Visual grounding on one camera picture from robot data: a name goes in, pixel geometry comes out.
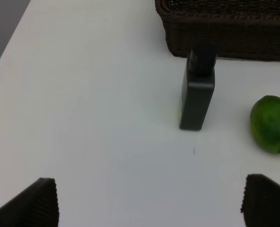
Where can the dark brown wicker basket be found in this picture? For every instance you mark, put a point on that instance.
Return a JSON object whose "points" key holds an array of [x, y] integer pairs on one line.
{"points": [[241, 29]]}

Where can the green lime fruit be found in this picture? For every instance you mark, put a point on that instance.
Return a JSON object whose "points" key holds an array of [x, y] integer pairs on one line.
{"points": [[265, 123]]}

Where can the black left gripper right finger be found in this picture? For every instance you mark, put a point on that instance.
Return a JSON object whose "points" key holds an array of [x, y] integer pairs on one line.
{"points": [[261, 202]]}

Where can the dark green pump bottle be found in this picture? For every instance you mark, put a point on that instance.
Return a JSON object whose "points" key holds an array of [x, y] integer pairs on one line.
{"points": [[197, 87]]}

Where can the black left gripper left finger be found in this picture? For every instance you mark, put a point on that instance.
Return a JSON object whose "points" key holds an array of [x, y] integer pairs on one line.
{"points": [[35, 206]]}

